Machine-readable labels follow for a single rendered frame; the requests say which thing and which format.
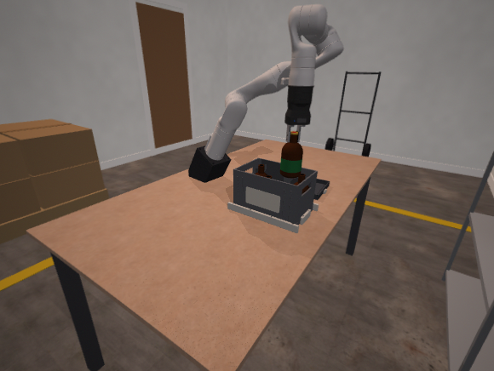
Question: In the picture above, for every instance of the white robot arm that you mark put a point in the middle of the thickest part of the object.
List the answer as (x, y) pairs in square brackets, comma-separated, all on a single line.
[(309, 20)]

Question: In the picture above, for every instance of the brown bottle with green band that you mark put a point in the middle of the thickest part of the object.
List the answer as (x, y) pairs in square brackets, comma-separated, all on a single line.
[(291, 157)]

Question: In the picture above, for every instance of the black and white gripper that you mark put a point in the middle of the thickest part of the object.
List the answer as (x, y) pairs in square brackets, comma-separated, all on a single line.
[(300, 93)]

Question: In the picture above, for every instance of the dark grey divided crate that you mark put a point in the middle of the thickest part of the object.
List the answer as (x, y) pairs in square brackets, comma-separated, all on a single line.
[(278, 196)]

